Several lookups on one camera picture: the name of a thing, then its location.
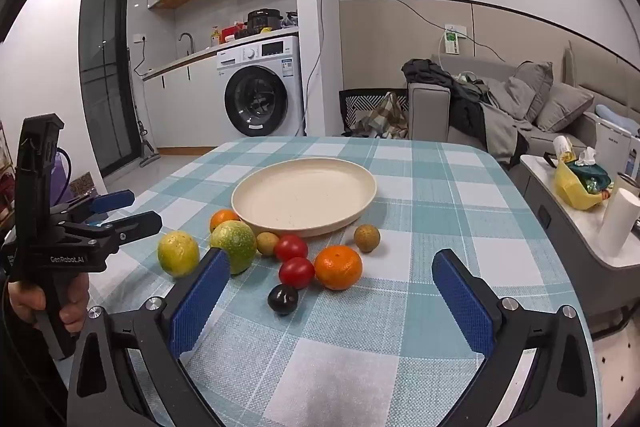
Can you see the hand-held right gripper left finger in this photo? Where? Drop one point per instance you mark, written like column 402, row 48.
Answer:
column 200, row 302

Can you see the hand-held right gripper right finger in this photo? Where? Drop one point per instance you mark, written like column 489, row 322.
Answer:
column 462, row 302

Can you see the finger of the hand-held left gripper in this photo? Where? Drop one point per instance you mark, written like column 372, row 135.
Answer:
column 112, row 202
column 140, row 227

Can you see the green round fruit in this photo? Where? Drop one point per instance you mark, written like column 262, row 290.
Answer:
column 235, row 244

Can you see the orange tangerine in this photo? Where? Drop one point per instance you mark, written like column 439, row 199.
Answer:
column 338, row 268
column 220, row 219

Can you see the dark plum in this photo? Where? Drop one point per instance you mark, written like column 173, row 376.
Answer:
column 282, row 299

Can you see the red tomato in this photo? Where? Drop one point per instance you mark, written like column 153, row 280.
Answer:
column 296, row 272
column 291, row 247

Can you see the cream round plate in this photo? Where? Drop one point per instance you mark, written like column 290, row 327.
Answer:
column 305, row 197

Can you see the person's left forearm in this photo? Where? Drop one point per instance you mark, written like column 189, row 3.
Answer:
column 25, row 382

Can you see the person's left hand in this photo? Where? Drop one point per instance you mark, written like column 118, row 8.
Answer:
column 75, row 307

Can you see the brown printed box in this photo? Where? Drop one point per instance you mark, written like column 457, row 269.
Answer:
column 82, row 187

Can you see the yellow-green round fruit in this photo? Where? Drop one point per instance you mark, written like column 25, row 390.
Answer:
column 178, row 254

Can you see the purple bag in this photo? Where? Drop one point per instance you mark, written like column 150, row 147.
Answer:
column 62, row 177

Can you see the brown longan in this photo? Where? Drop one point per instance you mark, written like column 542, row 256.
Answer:
column 267, row 243
column 367, row 238

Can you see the teal checked tablecloth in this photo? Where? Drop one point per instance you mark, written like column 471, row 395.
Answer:
column 400, row 217

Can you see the white kitchen counter cabinets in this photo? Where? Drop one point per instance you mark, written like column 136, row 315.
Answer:
column 185, row 107

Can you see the black framed glass door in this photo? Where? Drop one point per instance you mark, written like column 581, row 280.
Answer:
column 107, row 82

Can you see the grey white side table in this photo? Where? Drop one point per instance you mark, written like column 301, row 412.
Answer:
column 565, row 227

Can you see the yellow plastic bag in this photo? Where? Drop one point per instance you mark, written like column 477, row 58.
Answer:
column 570, row 192

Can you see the white washing machine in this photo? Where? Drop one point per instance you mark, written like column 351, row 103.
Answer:
column 260, row 102

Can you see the white paper roll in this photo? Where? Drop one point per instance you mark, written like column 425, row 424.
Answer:
column 617, row 222

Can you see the steel faucet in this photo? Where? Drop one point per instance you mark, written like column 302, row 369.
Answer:
column 191, row 44

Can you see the white snack packet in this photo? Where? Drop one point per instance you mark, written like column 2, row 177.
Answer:
column 562, row 147

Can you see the dark clothes pile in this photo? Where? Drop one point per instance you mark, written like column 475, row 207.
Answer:
column 467, row 112

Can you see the grey sofa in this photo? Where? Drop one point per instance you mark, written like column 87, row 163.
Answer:
column 427, row 112

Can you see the yellow bottle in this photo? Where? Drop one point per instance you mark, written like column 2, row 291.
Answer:
column 215, row 38

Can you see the plaid cloth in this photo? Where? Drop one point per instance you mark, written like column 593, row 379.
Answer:
column 385, row 117

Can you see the steel tumbler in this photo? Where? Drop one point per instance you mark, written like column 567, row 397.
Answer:
column 627, row 184

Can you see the red container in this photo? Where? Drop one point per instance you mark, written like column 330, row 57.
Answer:
column 232, row 32

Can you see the white box appliance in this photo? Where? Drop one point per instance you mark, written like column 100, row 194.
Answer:
column 612, row 147

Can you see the grey cushion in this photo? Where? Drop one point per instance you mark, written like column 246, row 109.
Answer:
column 530, row 89
column 565, row 109

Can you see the black patterned chair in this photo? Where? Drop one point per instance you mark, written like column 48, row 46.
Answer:
column 350, row 107

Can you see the black rice cooker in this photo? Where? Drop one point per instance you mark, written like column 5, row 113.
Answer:
column 265, row 23

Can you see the light blue pillow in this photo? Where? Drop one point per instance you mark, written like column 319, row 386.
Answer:
column 612, row 114

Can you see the white green wall device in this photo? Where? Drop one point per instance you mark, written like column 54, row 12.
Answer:
column 452, row 43

